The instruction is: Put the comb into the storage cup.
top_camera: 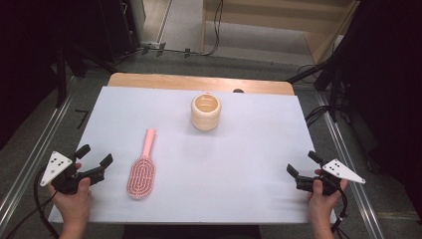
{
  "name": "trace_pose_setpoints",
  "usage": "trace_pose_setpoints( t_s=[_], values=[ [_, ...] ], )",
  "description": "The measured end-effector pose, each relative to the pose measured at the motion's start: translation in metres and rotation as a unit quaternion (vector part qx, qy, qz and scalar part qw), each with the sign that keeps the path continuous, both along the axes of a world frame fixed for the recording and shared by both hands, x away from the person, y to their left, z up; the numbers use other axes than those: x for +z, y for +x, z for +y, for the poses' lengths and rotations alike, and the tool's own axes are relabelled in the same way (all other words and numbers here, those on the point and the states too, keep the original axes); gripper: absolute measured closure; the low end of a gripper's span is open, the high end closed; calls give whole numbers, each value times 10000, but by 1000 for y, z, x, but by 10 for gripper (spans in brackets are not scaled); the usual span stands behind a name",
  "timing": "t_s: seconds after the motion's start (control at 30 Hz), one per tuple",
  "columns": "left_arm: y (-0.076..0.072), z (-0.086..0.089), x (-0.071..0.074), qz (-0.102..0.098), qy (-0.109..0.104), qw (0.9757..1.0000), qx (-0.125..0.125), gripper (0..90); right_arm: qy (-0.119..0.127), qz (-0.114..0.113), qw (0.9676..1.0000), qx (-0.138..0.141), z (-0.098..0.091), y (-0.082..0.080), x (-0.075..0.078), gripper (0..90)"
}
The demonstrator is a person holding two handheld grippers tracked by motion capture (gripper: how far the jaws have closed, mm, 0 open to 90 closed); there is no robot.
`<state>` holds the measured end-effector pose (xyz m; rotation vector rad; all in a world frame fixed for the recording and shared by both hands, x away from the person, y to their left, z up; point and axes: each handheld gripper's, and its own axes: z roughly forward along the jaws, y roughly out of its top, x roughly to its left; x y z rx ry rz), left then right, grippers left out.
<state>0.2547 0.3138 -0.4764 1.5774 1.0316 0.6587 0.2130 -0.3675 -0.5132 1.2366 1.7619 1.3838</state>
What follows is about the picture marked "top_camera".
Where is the hand-held gripper cable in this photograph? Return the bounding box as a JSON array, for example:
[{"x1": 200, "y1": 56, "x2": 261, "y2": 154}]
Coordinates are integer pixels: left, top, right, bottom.
[
  {"x1": 33, "y1": 165, "x2": 61, "y2": 239},
  {"x1": 330, "y1": 187, "x2": 349, "y2": 234}
]

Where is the person's dark clothing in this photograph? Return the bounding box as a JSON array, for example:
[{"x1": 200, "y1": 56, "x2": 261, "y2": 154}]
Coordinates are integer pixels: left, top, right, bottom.
[{"x1": 121, "y1": 224, "x2": 262, "y2": 239}]

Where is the black floor cable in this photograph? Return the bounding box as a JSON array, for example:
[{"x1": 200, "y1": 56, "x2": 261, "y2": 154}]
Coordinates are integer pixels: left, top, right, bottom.
[{"x1": 4, "y1": 195, "x2": 58, "y2": 239}]

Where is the left hand-held gripper cable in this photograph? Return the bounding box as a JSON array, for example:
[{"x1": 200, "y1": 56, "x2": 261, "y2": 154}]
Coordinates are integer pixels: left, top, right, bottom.
[{"x1": 33, "y1": 165, "x2": 61, "y2": 239}]

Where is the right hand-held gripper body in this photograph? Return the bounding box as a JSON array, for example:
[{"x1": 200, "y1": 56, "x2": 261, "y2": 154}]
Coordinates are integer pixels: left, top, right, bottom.
[{"x1": 296, "y1": 158, "x2": 366, "y2": 197}]

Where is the pink hairbrush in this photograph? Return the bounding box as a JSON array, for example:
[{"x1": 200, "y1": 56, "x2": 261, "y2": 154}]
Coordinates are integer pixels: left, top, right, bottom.
[{"x1": 126, "y1": 127, "x2": 157, "y2": 200}]

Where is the person's right hand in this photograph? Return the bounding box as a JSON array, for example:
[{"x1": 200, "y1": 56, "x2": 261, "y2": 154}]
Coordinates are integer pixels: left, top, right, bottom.
[{"x1": 307, "y1": 178, "x2": 349, "y2": 227}]

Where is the right hand-held gripper cable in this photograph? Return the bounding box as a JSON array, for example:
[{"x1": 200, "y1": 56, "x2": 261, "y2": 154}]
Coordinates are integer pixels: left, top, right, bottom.
[{"x1": 330, "y1": 187, "x2": 349, "y2": 234}]

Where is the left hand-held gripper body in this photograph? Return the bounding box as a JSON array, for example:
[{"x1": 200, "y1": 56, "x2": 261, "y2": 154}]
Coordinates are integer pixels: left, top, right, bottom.
[{"x1": 39, "y1": 150, "x2": 106, "y2": 195}]

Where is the beige ribbed cup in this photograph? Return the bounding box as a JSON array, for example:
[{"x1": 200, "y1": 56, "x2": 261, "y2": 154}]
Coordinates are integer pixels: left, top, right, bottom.
[{"x1": 190, "y1": 93, "x2": 222, "y2": 132}]

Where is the dark cabinet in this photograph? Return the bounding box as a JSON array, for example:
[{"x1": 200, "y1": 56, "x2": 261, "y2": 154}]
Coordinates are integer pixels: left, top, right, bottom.
[{"x1": 99, "y1": 0, "x2": 141, "y2": 64}]

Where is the black metal stand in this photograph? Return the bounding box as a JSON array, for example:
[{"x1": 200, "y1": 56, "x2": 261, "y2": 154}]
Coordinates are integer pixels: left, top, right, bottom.
[{"x1": 55, "y1": 46, "x2": 68, "y2": 109}]

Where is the white board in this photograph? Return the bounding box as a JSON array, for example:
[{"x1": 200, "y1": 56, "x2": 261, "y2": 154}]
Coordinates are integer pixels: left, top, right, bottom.
[{"x1": 48, "y1": 86, "x2": 338, "y2": 224}]

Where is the metal floor rail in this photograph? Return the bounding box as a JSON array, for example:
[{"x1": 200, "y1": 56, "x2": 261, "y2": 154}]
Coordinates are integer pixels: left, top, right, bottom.
[
  {"x1": 0, "y1": 76, "x2": 80, "y2": 230},
  {"x1": 315, "y1": 91, "x2": 386, "y2": 239}
]

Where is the wooden step platform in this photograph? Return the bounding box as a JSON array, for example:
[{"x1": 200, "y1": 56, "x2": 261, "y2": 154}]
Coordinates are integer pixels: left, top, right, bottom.
[{"x1": 201, "y1": 0, "x2": 361, "y2": 66}]

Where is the hanging black cable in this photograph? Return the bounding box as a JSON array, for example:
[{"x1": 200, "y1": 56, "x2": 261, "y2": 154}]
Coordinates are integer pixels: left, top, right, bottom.
[{"x1": 202, "y1": 0, "x2": 224, "y2": 57}]

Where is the person's left hand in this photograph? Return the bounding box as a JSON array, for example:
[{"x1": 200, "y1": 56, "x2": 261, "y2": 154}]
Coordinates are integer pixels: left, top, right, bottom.
[{"x1": 47, "y1": 176, "x2": 94, "y2": 231}]

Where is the wooden table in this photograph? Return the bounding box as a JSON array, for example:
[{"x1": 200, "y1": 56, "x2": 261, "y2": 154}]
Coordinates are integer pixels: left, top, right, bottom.
[{"x1": 107, "y1": 73, "x2": 296, "y2": 97}]

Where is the bundle of black cables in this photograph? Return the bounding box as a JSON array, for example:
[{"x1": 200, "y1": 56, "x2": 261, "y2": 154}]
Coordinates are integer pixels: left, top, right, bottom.
[{"x1": 304, "y1": 105, "x2": 333, "y2": 129}]

